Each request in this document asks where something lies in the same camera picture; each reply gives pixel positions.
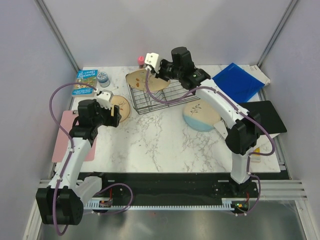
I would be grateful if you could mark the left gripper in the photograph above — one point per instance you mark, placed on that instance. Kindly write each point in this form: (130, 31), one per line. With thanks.
(111, 121)

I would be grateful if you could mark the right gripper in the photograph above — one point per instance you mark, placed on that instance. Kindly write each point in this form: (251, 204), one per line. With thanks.
(162, 62)

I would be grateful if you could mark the beige bird plate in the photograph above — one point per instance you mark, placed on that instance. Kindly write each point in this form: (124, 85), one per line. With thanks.
(124, 106)
(137, 80)

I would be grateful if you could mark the beige bird plate front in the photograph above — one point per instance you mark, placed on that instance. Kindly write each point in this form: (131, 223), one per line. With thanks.
(137, 80)

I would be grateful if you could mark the cream and blue plate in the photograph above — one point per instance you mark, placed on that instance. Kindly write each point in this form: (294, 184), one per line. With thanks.
(200, 116)

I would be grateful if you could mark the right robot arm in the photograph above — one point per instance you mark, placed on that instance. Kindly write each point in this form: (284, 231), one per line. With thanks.
(242, 126)

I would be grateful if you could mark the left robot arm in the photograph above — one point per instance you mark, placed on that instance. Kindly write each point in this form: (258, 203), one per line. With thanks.
(62, 201)

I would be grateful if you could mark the pink cap bottle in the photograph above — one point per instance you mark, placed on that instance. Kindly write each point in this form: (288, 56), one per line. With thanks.
(141, 61)

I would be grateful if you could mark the small blue lid jar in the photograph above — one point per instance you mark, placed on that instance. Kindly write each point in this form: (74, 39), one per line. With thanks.
(103, 79)

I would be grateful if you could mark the blue treehouse book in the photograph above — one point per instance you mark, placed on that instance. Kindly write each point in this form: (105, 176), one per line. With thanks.
(88, 83)

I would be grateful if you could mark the pink clipboard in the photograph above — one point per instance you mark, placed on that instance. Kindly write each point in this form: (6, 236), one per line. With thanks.
(62, 140)

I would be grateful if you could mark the blue folder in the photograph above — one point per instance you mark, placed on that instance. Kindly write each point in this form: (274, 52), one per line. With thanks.
(238, 84)

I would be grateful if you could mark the white paper sheets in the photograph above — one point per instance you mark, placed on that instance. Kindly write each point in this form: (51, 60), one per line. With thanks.
(255, 71)

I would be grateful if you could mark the yellow book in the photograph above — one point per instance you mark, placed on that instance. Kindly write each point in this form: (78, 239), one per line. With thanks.
(255, 157)

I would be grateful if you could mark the black wire dish rack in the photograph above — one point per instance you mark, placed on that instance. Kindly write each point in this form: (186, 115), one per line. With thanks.
(147, 101)

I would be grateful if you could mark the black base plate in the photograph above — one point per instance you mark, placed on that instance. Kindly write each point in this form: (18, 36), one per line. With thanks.
(157, 189)

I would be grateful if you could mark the white cable duct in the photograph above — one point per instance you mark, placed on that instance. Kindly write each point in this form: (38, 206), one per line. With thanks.
(96, 204)

